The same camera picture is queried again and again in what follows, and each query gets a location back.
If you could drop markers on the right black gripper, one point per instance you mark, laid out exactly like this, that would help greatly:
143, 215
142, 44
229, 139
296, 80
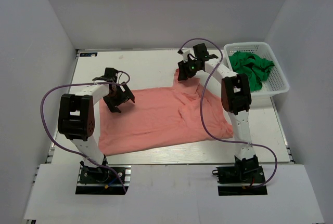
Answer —
186, 70

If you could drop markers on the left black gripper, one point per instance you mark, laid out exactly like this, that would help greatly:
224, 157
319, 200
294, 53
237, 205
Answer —
119, 99

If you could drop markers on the pink t-shirt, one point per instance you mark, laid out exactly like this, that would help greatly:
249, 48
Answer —
163, 116

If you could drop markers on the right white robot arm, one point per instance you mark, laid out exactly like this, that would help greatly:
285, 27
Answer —
235, 98

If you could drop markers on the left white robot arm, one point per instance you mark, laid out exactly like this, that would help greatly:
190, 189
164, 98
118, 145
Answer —
76, 119

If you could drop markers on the green t-shirt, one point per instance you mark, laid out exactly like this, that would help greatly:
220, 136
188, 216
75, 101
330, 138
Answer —
257, 69

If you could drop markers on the white plastic basket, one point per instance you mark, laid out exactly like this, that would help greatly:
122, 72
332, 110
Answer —
276, 82

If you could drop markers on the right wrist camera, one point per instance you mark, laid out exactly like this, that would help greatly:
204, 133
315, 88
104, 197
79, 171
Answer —
184, 52

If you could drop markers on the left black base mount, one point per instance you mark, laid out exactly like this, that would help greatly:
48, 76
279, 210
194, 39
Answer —
102, 181

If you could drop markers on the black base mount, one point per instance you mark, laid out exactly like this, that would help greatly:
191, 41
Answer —
102, 181
229, 183

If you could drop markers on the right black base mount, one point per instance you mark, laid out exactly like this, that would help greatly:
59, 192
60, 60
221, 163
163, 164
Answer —
229, 183

